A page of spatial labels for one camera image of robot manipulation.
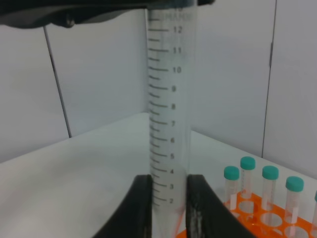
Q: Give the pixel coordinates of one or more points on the orange test tube rack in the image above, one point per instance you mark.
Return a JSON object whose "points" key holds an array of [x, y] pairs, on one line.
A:
{"points": [[271, 224]]}

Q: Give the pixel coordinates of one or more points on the rack tube second row left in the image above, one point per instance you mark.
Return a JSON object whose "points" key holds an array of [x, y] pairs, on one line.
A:
{"points": [[232, 176]]}

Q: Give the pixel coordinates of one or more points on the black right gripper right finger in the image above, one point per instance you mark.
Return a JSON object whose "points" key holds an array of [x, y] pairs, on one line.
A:
{"points": [[207, 216]]}

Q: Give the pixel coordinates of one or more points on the rack tube far left rear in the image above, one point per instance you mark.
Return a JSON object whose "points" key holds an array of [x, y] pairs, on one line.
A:
{"points": [[247, 165]]}

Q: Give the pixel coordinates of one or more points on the green-capped test tube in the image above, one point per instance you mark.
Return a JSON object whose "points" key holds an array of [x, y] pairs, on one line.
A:
{"points": [[171, 32]]}

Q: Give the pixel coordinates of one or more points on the rack tube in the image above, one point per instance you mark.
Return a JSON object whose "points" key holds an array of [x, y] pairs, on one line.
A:
{"points": [[314, 221], [247, 165], [270, 175], [294, 186]]}

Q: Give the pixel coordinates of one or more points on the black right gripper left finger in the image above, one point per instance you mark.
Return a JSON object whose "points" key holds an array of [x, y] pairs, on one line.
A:
{"points": [[133, 217]]}

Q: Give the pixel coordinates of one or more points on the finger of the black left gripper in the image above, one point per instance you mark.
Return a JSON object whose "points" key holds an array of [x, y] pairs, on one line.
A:
{"points": [[30, 14]]}

